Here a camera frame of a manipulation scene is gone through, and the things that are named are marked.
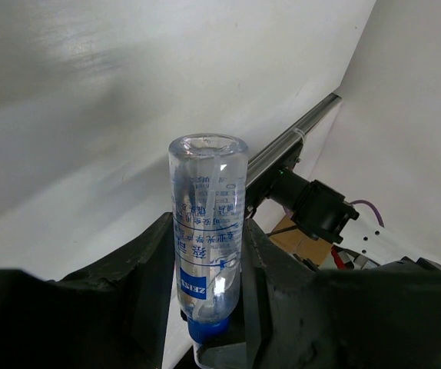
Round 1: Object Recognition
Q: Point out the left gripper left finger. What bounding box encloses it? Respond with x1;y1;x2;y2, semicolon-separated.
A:
0;213;174;368

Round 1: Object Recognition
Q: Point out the cardboard box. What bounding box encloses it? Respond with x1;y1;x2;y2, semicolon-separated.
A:
270;229;337;269

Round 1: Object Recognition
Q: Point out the aluminium frame rail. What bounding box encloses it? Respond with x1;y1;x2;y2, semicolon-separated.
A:
246;93;341;187

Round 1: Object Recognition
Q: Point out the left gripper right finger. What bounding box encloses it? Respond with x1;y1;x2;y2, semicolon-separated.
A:
197;220;441;368

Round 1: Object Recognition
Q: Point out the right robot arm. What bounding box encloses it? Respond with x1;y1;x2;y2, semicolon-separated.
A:
247;165;412;270

